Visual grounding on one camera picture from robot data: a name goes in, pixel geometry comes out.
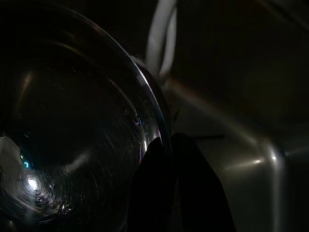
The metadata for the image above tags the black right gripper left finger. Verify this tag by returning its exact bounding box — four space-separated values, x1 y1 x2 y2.
126 136 176 232

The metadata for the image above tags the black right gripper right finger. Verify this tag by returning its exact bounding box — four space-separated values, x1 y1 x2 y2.
171 132 238 232

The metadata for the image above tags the stainless steel bowl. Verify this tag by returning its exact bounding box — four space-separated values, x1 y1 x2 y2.
0 0 173 232

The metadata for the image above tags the stainless steel sink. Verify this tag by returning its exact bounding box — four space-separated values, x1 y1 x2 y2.
125 0 309 232

